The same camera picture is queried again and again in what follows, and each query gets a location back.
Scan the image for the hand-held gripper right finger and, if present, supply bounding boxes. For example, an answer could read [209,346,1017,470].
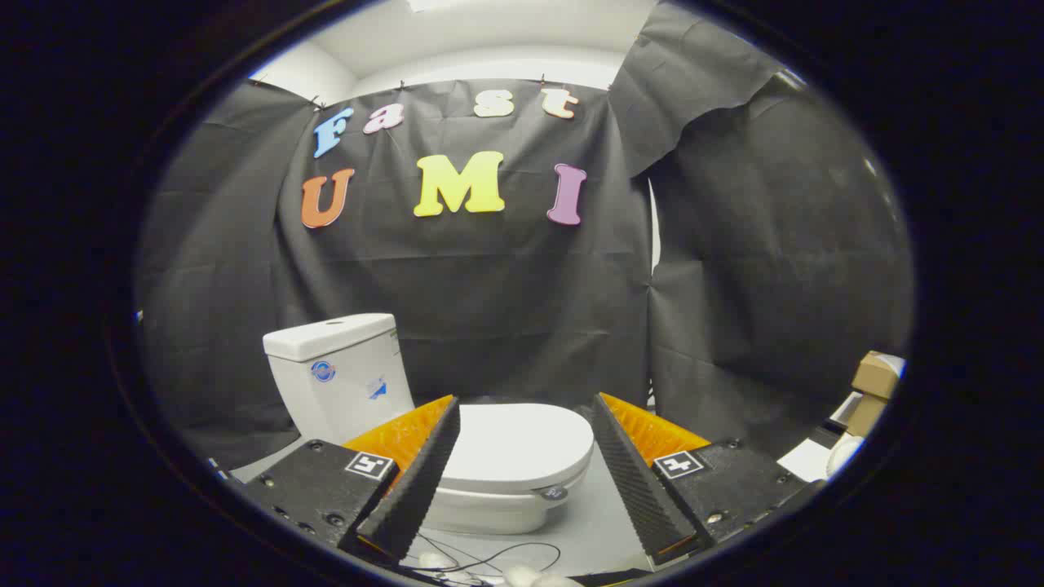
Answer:
[591,392,825,567]

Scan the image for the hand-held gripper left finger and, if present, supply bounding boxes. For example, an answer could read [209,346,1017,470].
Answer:
[245,395,462,563]

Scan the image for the white toilet lid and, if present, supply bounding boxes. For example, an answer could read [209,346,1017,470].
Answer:
[440,403,595,495]

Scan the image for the white ceramic toilet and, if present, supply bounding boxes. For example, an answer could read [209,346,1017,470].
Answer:
[263,313,595,536]

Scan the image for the white shoe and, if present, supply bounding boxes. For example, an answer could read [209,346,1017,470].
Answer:
[502,566,582,587]

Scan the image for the white paper sheet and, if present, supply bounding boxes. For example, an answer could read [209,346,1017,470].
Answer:
[777,439,834,483]

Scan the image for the black backdrop cloth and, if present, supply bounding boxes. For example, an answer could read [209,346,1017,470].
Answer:
[135,0,914,474]

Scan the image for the brown cardboard box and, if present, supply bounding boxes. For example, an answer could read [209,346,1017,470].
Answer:
[844,351,905,438]

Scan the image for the thin black cable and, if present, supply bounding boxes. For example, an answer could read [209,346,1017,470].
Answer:
[416,534,564,576]

